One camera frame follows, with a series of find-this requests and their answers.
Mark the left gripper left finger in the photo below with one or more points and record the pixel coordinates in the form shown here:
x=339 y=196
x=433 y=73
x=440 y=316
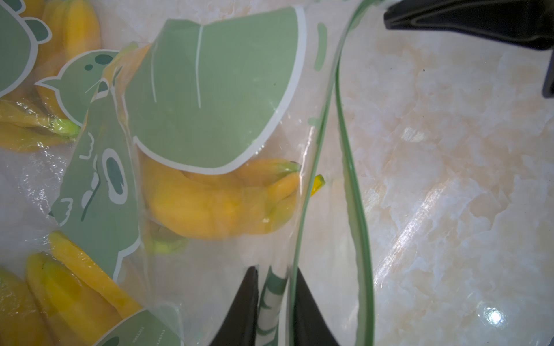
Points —
x=239 y=325

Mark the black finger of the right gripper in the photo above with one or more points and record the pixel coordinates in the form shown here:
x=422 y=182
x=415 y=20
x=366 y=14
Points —
x=527 y=24

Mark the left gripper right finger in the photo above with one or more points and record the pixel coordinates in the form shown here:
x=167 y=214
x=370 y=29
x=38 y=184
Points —
x=308 y=325

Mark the zip-top bag bananas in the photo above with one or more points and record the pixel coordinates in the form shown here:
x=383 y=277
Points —
x=51 y=63
x=65 y=274
x=216 y=131

